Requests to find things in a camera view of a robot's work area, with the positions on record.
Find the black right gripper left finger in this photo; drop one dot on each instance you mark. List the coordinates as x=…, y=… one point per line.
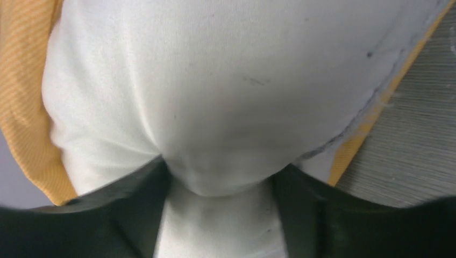
x=121, y=219

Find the white pillow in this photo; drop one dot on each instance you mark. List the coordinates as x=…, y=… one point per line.
x=228, y=92

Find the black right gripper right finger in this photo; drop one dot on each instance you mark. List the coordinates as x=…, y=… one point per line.
x=321, y=221

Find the blue cartoon pillowcase orange lining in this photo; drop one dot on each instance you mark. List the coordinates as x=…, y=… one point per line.
x=25, y=29

